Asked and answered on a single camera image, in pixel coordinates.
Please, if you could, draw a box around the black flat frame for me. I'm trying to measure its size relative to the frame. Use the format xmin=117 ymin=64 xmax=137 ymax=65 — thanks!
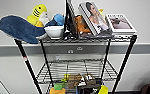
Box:
xmin=63 ymin=0 xmax=80 ymax=41

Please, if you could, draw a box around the blue whale plush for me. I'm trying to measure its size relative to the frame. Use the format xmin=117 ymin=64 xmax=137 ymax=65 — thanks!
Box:
xmin=0 ymin=13 xmax=59 ymax=45

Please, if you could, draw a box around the long grey wall band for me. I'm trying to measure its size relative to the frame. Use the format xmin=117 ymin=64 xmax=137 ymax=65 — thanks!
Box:
xmin=0 ymin=42 xmax=150 ymax=57

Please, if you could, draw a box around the black wire shelf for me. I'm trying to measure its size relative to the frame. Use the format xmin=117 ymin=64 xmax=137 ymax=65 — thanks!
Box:
xmin=13 ymin=31 xmax=139 ymax=94

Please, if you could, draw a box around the small white wall outlet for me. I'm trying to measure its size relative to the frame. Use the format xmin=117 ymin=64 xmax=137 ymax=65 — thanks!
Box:
xmin=67 ymin=49 xmax=75 ymax=55
xmin=76 ymin=46 xmax=84 ymax=52

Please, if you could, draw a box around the small yellow item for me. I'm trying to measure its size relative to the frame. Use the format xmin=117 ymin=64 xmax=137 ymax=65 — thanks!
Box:
xmin=98 ymin=8 xmax=106 ymax=16

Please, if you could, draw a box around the yellow-green small toy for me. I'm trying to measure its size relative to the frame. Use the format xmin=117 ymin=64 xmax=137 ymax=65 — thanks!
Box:
xmin=60 ymin=74 xmax=71 ymax=85

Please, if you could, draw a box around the white box with picture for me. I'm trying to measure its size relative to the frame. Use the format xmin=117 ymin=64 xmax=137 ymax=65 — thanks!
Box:
xmin=104 ymin=12 xmax=138 ymax=36

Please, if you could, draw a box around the yellow sponge block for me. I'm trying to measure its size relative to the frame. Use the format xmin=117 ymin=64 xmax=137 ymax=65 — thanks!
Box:
xmin=97 ymin=84 xmax=110 ymax=94

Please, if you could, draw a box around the magazine with portrait cover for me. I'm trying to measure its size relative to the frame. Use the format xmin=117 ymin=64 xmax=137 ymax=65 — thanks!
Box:
xmin=77 ymin=1 xmax=113 ymax=38

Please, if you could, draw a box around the black bag with print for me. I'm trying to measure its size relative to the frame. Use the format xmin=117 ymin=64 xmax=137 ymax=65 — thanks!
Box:
xmin=76 ymin=74 xmax=102 ymax=94

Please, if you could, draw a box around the yellow striped shark plush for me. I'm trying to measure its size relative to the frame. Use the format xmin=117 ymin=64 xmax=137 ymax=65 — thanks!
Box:
xmin=26 ymin=3 xmax=50 ymax=29

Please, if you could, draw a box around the green box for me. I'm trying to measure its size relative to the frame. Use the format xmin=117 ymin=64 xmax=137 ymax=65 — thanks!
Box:
xmin=53 ymin=82 xmax=66 ymax=91

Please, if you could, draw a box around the white bowl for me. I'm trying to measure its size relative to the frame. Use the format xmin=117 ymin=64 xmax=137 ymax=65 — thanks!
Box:
xmin=43 ymin=24 xmax=66 ymax=40

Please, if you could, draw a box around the orange toy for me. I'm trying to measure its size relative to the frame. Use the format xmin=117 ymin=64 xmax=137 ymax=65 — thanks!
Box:
xmin=73 ymin=14 xmax=92 ymax=37

